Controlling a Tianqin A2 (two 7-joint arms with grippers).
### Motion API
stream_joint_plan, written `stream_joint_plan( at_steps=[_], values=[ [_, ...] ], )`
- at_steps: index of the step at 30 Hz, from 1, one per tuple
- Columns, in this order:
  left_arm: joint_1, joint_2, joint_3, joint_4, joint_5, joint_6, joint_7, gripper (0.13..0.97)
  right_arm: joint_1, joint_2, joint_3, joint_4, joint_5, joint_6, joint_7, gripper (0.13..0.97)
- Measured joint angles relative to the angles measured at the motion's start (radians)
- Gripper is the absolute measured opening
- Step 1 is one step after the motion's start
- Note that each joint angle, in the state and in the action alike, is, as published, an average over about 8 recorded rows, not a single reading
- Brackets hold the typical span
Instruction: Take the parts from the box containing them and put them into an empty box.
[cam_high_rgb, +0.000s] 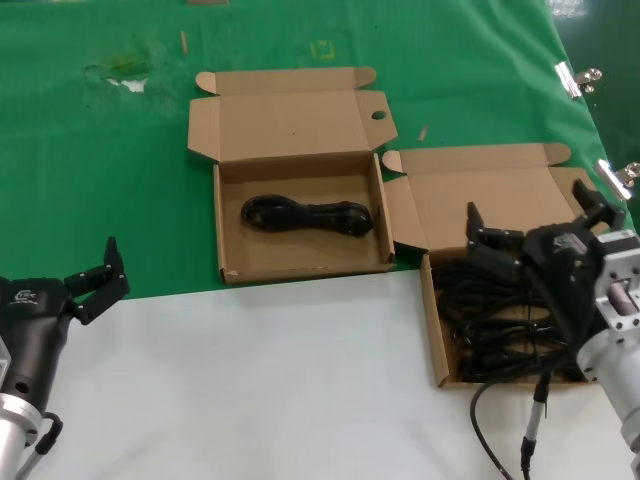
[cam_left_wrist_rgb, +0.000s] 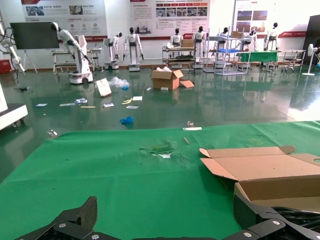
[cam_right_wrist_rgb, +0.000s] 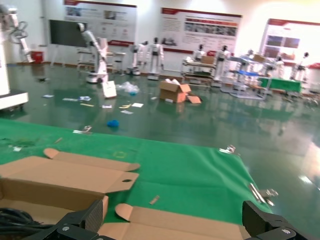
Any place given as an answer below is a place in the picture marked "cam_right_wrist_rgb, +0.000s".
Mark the small wooden stick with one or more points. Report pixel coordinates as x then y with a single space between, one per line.
58 140

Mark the small white stool table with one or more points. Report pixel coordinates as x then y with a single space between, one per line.
118 62

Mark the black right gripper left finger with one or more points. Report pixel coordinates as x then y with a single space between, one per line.
75 225

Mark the yellow paper strip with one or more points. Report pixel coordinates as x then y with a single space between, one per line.
87 105

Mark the white paper sheet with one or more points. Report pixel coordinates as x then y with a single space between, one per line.
137 105

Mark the metal shelf cart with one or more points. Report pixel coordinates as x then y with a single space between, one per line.
200 71

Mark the short wooden chip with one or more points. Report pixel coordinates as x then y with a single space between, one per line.
154 199

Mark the white humanoid robot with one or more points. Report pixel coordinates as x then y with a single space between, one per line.
279 66
301 66
221 62
199 53
155 56
137 55

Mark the standing poster red header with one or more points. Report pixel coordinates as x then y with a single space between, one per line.
290 37

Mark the workbench with blue frame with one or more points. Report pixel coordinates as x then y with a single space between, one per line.
245 73

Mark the silver binder clip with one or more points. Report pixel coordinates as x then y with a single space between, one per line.
262 195
83 130
230 150

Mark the white robot arm wheeled base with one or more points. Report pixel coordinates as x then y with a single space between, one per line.
100 62

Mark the table with green cover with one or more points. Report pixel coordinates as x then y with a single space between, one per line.
280 84

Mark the green table cloth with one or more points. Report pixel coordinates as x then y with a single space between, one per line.
190 170

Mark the clear plastic bags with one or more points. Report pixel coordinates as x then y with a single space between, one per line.
128 87

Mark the open brown cardboard box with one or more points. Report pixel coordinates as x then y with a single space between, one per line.
162 225
62 175

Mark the opened cardboard shipping box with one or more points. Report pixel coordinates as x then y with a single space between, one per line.
172 92

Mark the wide wall poster red header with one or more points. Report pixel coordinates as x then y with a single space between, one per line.
200 30

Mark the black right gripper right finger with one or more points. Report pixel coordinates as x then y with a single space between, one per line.
260 225

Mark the blue rag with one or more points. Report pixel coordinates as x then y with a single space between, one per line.
113 123

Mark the red box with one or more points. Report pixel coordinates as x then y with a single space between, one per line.
37 56

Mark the white machine pedestal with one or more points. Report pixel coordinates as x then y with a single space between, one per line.
10 100

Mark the white paper bag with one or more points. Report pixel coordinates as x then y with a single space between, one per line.
109 89

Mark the black screen on stand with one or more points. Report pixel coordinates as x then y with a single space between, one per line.
65 33

